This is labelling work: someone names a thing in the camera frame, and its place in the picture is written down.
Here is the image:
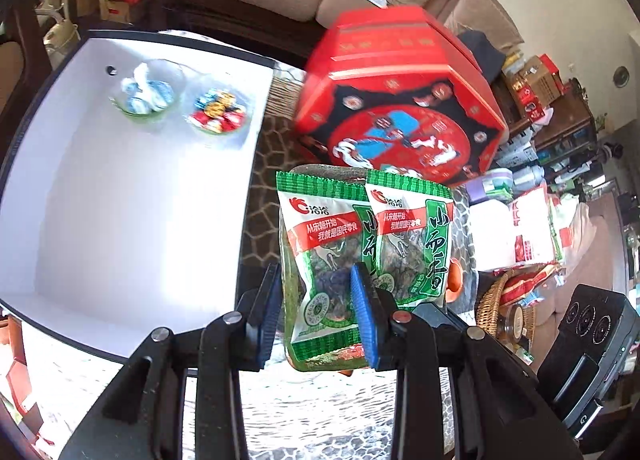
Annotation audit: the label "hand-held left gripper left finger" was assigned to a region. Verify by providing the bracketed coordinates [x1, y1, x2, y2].
[59, 262, 283, 460]

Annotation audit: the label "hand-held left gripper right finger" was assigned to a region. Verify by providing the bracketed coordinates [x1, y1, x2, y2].
[350, 262, 583, 460]

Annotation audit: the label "green snack packet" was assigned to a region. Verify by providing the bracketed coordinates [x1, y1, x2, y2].
[365, 170, 456, 309]
[276, 171, 375, 372]

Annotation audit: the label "white container box black rim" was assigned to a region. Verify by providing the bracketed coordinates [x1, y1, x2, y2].
[0, 30, 278, 361]

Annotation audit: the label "small orange object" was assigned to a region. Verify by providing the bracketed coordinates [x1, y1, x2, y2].
[448, 260, 464, 301]

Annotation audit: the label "wicker basket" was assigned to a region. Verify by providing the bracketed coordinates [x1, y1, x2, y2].
[475, 270, 540, 357]

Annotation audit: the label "patterned table cloth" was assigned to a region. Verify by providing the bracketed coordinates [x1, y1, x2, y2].
[180, 67, 481, 460]

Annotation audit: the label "white plastic bag red print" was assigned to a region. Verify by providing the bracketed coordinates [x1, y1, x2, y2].
[470, 185, 567, 275]

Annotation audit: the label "purple tissue pack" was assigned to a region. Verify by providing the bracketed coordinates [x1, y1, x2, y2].
[466, 169, 516, 205]

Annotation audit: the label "glass bowl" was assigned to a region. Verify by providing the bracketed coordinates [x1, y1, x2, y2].
[110, 58, 187, 125]
[185, 86, 254, 139]

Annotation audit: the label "pile of colourful wrapped candies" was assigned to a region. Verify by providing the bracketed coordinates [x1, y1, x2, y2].
[189, 90, 247, 133]

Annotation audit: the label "dark wooden cabinet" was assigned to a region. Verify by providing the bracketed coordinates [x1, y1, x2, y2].
[500, 84, 603, 181]

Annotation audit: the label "red octagonal gift box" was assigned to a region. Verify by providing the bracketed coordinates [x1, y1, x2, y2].
[294, 4, 510, 188]

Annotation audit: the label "pile of white blue candies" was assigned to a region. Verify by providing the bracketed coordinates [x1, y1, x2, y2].
[121, 64, 176, 115]

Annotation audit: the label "cardboard boxes with red print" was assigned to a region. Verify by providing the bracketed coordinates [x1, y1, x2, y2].
[504, 54, 567, 121]

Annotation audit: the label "dark garment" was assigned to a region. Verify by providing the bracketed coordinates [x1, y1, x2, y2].
[459, 30, 507, 86]

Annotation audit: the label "white kettle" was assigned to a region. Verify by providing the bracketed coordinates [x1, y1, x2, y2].
[44, 20, 81, 68]

